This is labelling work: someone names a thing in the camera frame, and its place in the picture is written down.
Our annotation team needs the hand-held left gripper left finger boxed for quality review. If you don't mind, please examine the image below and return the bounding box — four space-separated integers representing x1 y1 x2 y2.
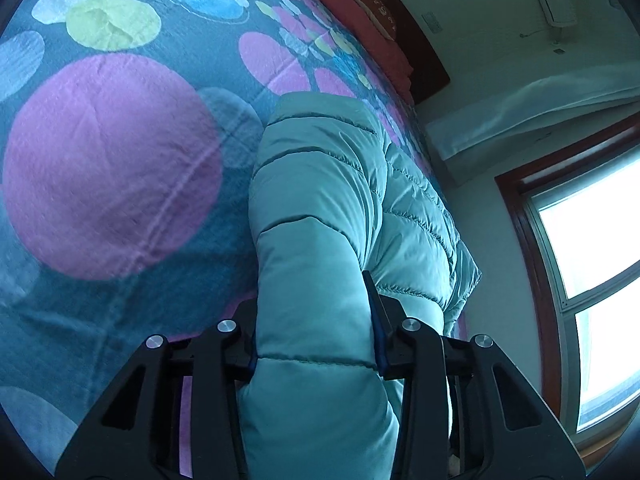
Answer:
55 299 259 480

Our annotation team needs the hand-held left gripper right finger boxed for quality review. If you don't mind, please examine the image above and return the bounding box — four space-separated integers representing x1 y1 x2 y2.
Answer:
362 270 587 480

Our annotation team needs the teal puffer jacket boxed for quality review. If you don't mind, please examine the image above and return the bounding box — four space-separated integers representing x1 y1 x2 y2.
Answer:
236 91 484 480

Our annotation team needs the polka dot bedspread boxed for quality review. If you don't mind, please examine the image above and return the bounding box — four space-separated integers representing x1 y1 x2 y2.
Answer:
0 0 453 477

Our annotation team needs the long white curtain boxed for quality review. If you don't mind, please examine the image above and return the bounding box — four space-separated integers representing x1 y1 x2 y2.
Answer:
424 72 640 162

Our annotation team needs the red pillow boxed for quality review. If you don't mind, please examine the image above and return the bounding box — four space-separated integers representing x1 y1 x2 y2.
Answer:
290 0 417 107

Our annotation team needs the dark wooden headboard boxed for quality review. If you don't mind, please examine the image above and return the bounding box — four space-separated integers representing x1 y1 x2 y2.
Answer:
316 0 452 107

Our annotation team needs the brown printed cushion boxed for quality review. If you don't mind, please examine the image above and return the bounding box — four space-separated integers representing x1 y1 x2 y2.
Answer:
349 0 402 42

